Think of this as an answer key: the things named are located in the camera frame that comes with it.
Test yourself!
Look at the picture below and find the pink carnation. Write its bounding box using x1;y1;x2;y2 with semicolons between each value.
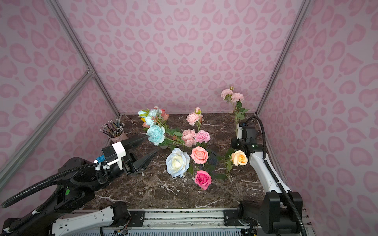
194;130;211;144

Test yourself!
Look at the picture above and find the small pink twin rose stem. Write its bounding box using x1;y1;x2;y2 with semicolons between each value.
221;86;248;134

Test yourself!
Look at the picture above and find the light pink double peony stem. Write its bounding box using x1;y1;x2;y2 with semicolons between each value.
181;129;196;148

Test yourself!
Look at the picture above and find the magenta rose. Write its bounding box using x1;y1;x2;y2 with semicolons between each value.
195;170;212;190

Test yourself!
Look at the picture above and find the pink rosebud spray stem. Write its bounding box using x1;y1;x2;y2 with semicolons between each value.
186;107;204;131

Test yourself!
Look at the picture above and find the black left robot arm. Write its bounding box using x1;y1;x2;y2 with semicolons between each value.
1;135;157;236

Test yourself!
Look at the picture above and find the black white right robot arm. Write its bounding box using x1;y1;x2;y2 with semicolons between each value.
223;116;307;236

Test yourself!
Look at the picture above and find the purple glass vase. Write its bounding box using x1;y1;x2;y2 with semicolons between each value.
206;150;218;166

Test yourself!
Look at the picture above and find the pink pen cup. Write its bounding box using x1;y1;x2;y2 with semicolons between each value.
110;131;128;143

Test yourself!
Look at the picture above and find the yellow peach rose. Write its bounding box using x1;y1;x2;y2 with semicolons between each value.
224;148;248;174

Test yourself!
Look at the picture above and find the tulip bunch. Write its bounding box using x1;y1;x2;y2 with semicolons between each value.
138;106;169;128

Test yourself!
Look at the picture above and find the white rose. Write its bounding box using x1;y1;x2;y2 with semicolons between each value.
165;148;190;178

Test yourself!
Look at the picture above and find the salmon pink rose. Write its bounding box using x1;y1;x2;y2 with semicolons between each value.
191;146;209;164

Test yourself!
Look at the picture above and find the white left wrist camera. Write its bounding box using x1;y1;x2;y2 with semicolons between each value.
94;142;127;170

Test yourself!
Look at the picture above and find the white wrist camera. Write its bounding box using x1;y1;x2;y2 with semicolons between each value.
237;124;246;140
94;142;127;170

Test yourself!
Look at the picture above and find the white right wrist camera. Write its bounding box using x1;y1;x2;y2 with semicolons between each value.
237;124;246;140

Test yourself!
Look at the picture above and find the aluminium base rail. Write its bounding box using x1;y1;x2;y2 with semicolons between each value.
54;208;315;236

